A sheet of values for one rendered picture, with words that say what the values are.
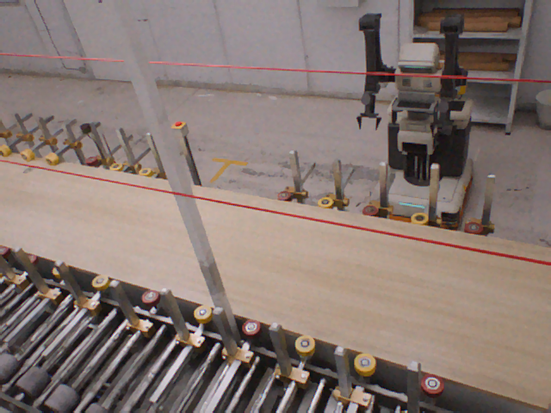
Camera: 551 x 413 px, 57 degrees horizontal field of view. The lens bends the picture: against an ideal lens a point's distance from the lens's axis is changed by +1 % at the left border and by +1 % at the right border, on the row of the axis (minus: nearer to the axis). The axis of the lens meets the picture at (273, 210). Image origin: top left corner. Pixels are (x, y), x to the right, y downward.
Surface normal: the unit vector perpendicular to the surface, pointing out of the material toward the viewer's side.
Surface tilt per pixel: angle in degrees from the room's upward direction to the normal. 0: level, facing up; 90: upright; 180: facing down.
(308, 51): 90
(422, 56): 42
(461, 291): 0
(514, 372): 0
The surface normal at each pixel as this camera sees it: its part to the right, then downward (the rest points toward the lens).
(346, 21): -0.44, 0.62
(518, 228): -0.16, -0.76
